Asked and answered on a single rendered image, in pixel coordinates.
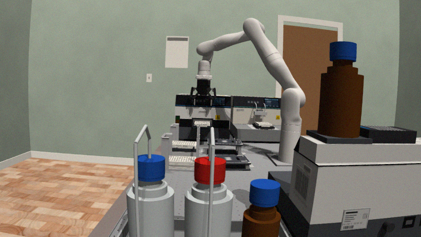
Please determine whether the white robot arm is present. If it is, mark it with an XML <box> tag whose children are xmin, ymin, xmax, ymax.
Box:
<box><xmin>196</xmin><ymin>18</ymin><xmax>306</xmax><ymax>163</ymax></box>

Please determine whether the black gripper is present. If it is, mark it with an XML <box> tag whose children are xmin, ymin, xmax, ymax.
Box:
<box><xmin>190</xmin><ymin>80</ymin><xmax>216</xmax><ymax>106</ymax></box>

